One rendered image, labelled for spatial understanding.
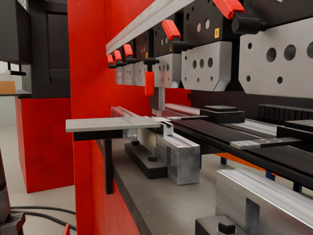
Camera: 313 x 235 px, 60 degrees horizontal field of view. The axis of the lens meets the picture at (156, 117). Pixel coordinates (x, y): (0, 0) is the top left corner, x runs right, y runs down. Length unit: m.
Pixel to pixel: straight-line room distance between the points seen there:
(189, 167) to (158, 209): 0.16
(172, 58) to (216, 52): 0.19
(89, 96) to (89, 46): 0.29
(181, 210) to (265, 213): 0.20
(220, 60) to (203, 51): 0.06
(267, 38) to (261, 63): 0.03
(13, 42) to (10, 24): 0.11
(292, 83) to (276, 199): 0.16
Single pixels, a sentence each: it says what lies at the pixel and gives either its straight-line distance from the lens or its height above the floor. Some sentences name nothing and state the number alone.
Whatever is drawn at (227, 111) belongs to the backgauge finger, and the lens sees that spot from 0.93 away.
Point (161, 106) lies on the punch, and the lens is 0.83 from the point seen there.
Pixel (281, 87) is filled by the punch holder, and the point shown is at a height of 1.12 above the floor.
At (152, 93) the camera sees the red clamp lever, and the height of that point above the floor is 1.09.
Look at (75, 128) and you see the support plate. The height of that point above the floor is 1.00.
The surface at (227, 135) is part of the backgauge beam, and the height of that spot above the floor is 0.94.
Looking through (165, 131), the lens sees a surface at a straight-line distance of 0.78.
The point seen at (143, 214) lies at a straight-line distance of 0.54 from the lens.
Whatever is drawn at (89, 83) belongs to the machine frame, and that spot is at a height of 1.11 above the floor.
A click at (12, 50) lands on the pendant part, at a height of 1.30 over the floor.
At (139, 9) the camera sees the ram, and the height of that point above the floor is 1.35.
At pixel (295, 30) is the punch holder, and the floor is 1.18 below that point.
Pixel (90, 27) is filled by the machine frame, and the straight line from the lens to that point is 1.71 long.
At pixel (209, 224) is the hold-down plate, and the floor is 0.90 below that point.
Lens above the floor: 1.13
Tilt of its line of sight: 8 degrees down
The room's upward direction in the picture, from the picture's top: straight up
